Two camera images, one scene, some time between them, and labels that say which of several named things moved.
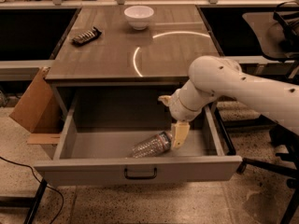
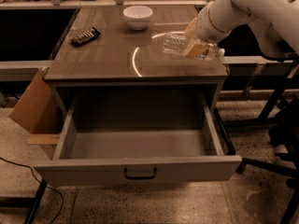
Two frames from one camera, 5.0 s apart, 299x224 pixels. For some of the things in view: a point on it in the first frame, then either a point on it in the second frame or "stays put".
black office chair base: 287,164 stays put
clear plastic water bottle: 162,142 -> 174,43
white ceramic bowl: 138,16 stays put
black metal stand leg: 30,202 stays put
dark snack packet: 86,36 stays put
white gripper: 178,108 -> 206,26
